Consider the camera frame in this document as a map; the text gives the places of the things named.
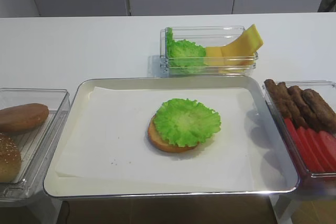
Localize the brown meat patty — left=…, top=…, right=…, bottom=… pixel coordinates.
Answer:
left=302, top=89, right=335, bottom=133
left=277, top=82, right=308, bottom=129
left=264, top=79, right=292, bottom=119
left=288, top=86, right=323, bottom=132

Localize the green lettuce in container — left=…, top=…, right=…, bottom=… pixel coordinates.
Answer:
left=165, top=27, right=206, bottom=75

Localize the flat yellow cheese slice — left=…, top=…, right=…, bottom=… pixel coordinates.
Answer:
left=204, top=47, right=224, bottom=67

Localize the silver metal baking tray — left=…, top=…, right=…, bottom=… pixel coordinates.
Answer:
left=44, top=77, right=299, bottom=199

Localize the white parchment paper sheet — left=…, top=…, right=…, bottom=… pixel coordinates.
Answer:
left=55, top=87, right=256, bottom=194

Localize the brown bottom bun in container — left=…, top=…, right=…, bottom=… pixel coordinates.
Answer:
left=1, top=103, right=49, bottom=133

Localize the clear bun container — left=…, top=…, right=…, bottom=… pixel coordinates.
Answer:
left=1, top=88, right=70, bottom=201

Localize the clear lettuce and cheese container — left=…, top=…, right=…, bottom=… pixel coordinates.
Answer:
left=160, top=26, right=258, bottom=77

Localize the bottom bun on tray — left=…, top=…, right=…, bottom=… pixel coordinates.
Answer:
left=148, top=115, right=198, bottom=153

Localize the sesame top bun right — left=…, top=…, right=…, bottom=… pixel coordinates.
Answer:
left=0, top=133, right=22, bottom=183

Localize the red tomato slice stack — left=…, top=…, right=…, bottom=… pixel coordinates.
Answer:
left=284, top=119, right=335, bottom=174

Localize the clear patty and tomato container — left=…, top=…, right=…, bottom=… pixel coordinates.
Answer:
left=262, top=81, right=335, bottom=184

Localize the leaning yellow cheese slice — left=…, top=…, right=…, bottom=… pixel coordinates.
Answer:
left=221, top=24, right=264, bottom=66

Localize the green lettuce leaf on bun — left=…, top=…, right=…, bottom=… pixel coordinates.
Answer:
left=153, top=98, right=222, bottom=147

